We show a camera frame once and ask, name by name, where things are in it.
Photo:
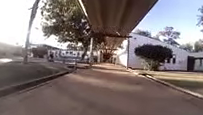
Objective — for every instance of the reddish brown paved path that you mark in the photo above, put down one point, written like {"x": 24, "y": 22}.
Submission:
{"x": 104, "y": 93}

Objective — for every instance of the tree behind building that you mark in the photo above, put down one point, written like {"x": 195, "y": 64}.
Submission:
{"x": 170, "y": 34}

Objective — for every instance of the dark kerb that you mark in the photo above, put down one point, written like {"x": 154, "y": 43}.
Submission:
{"x": 21, "y": 84}

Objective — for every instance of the covered walkway roof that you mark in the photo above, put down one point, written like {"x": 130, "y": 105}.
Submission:
{"x": 115, "y": 14}

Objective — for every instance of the large leafy tree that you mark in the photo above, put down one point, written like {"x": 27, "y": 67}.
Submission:
{"x": 64, "y": 18}

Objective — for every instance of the thin leaning tree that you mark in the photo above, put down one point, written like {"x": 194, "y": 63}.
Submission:
{"x": 31, "y": 23}

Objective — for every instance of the white fence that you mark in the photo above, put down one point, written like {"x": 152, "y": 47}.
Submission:
{"x": 66, "y": 54}

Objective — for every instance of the walkway roof post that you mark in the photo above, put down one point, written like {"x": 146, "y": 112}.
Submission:
{"x": 127, "y": 54}
{"x": 90, "y": 52}

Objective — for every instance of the dark round bush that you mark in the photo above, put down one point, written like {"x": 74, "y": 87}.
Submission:
{"x": 153, "y": 53}

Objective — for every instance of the pale kerb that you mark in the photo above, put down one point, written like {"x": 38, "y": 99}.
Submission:
{"x": 174, "y": 86}

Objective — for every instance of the grass strip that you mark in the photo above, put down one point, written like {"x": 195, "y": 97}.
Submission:
{"x": 188, "y": 82}

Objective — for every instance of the dark low building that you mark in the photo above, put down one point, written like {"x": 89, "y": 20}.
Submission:
{"x": 199, "y": 60}

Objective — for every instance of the white gabled building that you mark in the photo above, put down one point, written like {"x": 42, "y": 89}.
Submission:
{"x": 136, "y": 52}

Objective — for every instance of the distant dark building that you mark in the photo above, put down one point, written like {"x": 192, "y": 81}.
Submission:
{"x": 39, "y": 51}

